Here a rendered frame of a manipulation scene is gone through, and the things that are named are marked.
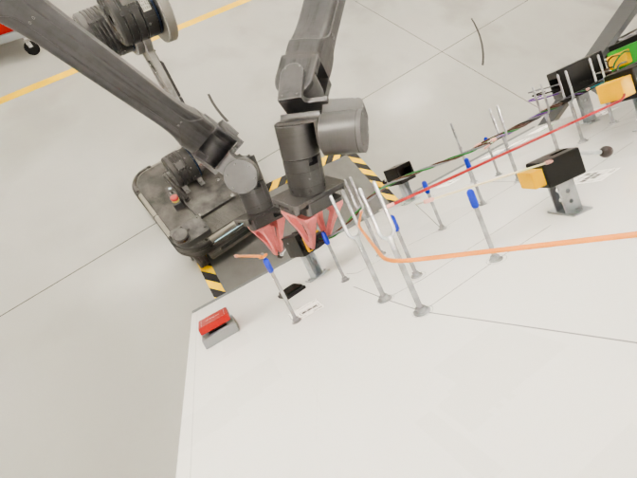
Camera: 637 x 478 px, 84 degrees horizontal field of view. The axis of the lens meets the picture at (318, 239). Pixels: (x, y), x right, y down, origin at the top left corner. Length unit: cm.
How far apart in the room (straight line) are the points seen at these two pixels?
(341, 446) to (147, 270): 184
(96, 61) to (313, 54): 28
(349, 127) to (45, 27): 38
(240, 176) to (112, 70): 22
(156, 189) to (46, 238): 72
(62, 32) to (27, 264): 193
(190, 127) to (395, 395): 52
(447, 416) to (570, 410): 7
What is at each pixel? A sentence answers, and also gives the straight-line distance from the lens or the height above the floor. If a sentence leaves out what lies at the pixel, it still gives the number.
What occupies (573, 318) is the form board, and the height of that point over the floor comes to 142.
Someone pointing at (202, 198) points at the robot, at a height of 26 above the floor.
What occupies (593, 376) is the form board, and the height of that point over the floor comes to 146.
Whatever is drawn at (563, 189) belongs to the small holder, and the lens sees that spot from 51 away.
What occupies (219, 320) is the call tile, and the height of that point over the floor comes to 113.
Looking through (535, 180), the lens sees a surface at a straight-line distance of 48.
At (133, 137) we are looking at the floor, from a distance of 271.
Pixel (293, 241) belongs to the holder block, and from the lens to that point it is 62.
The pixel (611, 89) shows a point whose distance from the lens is 78.
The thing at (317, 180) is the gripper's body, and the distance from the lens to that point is 52.
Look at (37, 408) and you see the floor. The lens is 207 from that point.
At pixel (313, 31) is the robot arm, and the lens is 58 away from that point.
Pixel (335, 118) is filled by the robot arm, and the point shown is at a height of 136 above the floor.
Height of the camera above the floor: 167
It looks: 60 degrees down
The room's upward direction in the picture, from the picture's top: straight up
